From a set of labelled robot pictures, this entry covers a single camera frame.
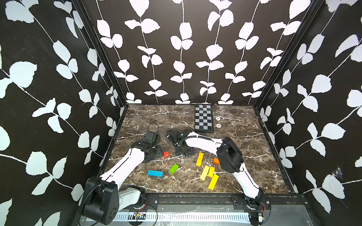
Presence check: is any teal long block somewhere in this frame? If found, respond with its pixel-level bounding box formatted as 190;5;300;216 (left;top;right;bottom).
148;170;163;178

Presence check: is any orange long block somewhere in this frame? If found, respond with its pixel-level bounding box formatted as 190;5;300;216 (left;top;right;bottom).
213;158;220;165

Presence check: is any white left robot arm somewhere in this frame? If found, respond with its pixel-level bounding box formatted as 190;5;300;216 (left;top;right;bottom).
80;141;164;225

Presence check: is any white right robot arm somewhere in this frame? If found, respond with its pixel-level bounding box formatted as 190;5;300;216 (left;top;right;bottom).
166;130;264;208

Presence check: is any green block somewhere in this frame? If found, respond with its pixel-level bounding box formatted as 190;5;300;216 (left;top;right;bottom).
169;164;179;174

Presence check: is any yellow upright block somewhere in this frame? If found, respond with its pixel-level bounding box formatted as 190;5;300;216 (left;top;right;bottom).
196;153;204;167

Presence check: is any black grey checkerboard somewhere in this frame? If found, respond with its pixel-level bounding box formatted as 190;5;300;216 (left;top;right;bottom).
194;104;214;133

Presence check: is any yellow block left of cluster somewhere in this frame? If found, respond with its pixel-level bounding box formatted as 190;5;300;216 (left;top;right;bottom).
200;165;210;181

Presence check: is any small yellow block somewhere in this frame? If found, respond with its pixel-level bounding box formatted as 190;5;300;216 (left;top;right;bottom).
208;167;215;178

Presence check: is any yellow block nearest front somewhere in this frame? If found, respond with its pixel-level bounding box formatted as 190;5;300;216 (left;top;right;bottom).
208;174;219;190

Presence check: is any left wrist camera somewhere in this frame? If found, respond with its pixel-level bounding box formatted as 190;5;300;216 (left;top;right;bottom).
144;131;159;146

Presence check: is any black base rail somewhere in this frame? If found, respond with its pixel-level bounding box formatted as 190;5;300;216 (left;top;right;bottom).
118;192;272;218

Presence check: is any white slotted cable duct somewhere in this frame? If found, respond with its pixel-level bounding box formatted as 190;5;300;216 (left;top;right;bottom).
110;212;250;224

